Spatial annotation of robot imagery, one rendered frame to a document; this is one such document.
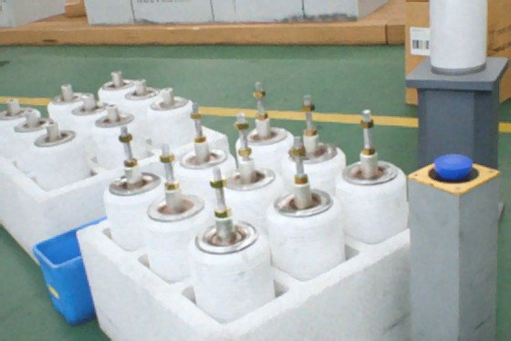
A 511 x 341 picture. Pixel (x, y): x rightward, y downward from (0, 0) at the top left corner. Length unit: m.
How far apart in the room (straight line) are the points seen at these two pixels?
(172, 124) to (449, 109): 0.51
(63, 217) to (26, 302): 0.17
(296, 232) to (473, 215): 0.21
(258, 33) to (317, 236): 2.17
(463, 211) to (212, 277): 0.28
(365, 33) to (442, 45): 1.59
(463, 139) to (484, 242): 0.43
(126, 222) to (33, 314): 0.33
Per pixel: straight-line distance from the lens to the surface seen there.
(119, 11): 3.43
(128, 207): 0.95
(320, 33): 2.81
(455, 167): 0.74
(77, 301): 1.14
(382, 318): 0.91
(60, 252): 1.20
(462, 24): 1.15
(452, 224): 0.74
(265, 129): 1.07
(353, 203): 0.89
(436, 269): 0.78
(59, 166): 1.22
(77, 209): 1.22
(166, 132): 1.31
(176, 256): 0.86
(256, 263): 0.77
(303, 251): 0.83
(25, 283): 1.33
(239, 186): 0.91
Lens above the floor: 0.62
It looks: 23 degrees down
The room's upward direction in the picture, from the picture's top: 7 degrees counter-clockwise
